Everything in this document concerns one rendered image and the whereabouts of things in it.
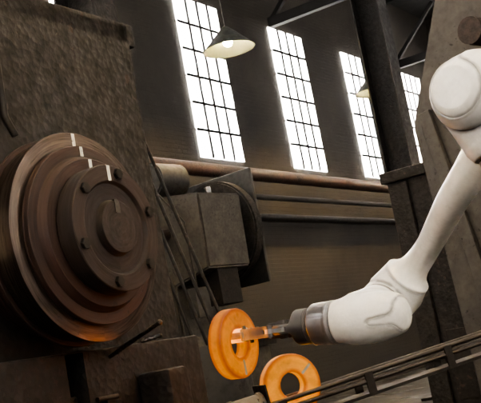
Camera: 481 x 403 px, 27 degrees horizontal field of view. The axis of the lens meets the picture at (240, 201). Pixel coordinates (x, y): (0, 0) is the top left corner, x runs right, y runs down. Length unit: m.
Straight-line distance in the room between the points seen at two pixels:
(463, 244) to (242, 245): 6.01
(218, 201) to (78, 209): 8.28
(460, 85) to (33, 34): 1.24
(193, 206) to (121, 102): 7.47
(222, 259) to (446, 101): 8.65
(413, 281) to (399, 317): 0.15
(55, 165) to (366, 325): 0.74
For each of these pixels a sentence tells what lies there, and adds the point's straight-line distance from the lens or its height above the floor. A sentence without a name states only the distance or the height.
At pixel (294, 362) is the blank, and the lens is 2.51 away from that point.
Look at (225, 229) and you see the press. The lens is 10.35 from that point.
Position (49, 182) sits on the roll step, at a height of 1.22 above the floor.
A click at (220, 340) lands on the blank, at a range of 2.16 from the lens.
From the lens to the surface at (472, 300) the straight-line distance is 4.73.
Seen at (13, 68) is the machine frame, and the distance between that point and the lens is 2.44.
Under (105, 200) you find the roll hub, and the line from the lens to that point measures 2.19.
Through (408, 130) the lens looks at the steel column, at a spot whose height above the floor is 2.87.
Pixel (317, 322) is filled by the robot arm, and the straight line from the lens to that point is 2.07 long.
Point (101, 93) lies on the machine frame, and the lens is 2.66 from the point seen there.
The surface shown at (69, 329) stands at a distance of 2.14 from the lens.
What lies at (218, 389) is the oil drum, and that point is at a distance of 4.90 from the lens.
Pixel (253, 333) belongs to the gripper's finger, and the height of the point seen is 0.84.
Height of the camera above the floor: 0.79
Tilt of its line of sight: 9 degrees up
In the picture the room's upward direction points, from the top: 11 degrees counter-clockwise
